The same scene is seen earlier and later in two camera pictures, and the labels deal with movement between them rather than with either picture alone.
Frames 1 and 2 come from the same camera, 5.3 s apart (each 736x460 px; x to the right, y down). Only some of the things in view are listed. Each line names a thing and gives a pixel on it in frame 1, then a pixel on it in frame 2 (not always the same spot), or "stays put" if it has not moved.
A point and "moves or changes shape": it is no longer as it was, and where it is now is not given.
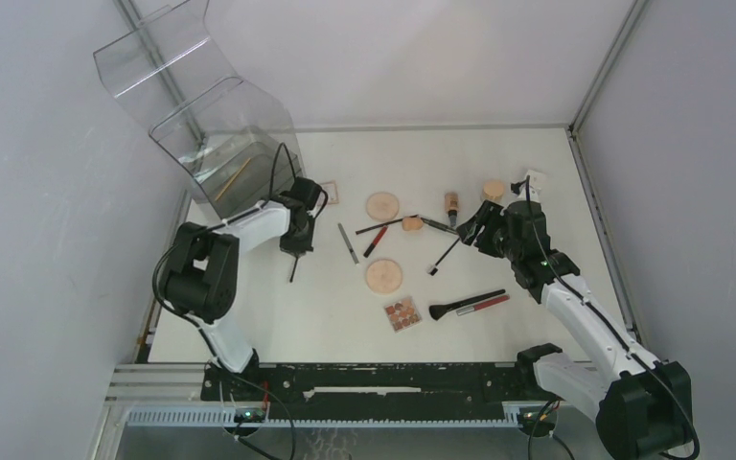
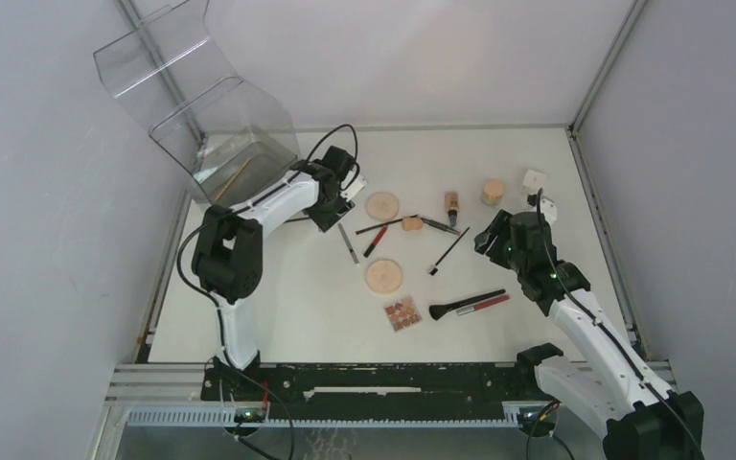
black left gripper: [299, 248] -> [324, 220]
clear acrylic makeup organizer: [234, 141] stays put
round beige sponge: [382, 206] stays put
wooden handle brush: [231, 181] stays put
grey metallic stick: [341, 229] stays put
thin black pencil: [293, 269] moves or changes shape
